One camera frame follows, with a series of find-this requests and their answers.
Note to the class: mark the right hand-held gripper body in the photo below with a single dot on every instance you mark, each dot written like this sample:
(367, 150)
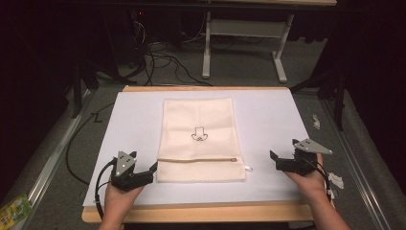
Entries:
(303, 159)

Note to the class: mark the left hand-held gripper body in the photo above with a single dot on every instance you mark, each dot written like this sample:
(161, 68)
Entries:
(125, 179)

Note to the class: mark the cream cloth zipper bag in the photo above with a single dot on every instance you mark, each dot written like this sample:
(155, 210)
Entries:
(199, 121)

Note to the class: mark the person's left hand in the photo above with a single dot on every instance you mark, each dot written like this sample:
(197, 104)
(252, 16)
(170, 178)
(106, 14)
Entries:
(118, 201)

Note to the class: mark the person's right hand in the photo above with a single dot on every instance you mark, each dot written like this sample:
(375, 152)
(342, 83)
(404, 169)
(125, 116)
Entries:
(308, 185)

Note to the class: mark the small white paper scrap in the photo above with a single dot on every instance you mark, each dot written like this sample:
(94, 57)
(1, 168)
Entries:
(316, 122)

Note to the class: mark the white table mat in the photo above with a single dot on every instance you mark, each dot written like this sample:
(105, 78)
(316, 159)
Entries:
(265, 127)

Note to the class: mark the large white paper scrap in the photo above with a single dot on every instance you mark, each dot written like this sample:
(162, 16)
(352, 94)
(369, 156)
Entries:
(336, 180)

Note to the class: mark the black stand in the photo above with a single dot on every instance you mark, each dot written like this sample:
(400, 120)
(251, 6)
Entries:
(78, 89)
(338, 96)

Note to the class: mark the wooden table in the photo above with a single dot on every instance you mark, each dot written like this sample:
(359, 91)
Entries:
(204, 214)

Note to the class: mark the green packet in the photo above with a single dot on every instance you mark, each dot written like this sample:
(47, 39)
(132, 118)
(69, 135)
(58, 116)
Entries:
(12, 212)

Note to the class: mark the metal floor rail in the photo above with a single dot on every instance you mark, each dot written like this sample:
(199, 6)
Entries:
(51, 159)
(354, 159)

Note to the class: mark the white desk frame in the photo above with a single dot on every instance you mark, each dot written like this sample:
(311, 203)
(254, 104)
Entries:
(245, 28)

